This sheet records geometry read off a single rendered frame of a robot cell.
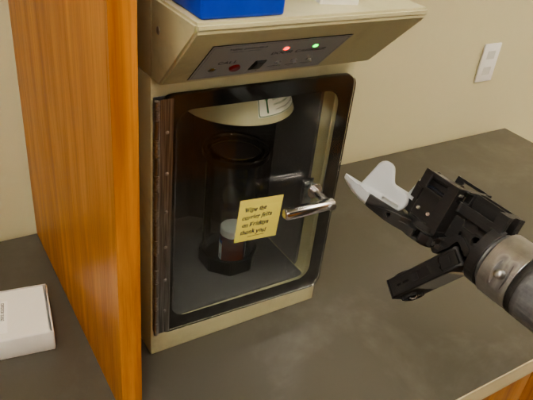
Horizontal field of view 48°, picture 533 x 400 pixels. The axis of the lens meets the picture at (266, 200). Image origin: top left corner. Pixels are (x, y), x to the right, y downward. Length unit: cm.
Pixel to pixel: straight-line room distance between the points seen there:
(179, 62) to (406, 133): 117
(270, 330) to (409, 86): 87
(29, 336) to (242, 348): 34
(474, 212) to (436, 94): 110
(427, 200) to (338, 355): 41
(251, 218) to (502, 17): 116
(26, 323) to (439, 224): 65
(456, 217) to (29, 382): 66
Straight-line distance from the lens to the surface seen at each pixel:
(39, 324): 103
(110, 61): 62
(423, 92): 174
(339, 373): 102
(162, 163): 79
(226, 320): 105
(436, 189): 73
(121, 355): 85
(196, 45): 65
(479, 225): 71
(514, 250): 68
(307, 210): 89
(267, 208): 92
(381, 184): 75
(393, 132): 173
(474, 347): 115
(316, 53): 78
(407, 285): 75
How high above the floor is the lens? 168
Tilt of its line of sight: 32 degrees down
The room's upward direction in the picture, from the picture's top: 7 degrees clockwise
